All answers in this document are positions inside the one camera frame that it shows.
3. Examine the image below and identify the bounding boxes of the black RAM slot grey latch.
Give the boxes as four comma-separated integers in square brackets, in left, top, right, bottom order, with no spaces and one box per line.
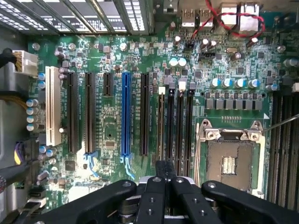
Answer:
[185,81,196,177]
[166,81,176,164]

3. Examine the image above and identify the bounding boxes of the black RAM slot white latch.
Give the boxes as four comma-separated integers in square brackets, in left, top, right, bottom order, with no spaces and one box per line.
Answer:
[176,78,188,177]
[157,86,165,164]

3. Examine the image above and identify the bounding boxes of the long black expansion slot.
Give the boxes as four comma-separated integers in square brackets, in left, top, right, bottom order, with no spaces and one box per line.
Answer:
[84,72,96,154]
[67,71,79,154]
[140,72,150,156]

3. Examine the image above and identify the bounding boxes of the blue expansion slot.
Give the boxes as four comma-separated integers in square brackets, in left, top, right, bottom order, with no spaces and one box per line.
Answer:
[120,71,135,180]

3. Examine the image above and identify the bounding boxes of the short black expansion slot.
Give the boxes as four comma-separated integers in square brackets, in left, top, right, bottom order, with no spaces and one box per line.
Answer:
[102,72,114,97]

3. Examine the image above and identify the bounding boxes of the white expansion slot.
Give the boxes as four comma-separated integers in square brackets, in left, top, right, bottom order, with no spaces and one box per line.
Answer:
[45,66,63,147]

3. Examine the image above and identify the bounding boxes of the metal CPU socket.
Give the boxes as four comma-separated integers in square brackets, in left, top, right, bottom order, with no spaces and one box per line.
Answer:
[195,118,266,199]

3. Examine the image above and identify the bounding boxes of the green motherboard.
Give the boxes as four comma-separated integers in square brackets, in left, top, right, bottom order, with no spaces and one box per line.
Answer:
[28,9,299,210]

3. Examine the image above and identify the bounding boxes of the thin metal locking lever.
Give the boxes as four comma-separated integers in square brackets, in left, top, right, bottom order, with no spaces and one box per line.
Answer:
[261,113,299,135]

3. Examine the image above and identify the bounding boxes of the white power connector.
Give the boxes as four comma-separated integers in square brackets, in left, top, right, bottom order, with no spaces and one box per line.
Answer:
[12,49,39,77]

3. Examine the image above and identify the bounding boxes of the metal USB port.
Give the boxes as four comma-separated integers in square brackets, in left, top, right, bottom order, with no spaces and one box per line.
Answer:
[199,8,214,27]
[181,8,196,28]

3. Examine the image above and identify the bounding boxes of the tall metal port block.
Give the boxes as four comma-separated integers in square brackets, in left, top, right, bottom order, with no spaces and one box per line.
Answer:
[237,1,260,33]

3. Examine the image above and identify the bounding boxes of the black data cable plug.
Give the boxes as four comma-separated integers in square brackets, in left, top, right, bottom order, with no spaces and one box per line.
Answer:
[13,186,47,224]

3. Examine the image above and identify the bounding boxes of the purple and yellow wires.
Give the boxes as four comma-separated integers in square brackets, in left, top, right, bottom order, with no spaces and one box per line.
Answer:
[13,140,27,166]

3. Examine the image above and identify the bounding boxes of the black flat cable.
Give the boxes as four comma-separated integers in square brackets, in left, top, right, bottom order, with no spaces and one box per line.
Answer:
[0,160,32,186]

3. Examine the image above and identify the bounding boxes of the yellow wire bundle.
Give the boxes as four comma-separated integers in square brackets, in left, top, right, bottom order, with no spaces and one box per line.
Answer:
[0,95,28,111]

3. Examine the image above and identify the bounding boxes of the red and black twisted wire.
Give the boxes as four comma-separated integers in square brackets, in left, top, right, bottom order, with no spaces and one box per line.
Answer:
[190,0,266,43]

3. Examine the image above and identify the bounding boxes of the thick black cable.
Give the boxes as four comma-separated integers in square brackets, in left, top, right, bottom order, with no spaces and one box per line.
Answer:
[0,48,19,70]

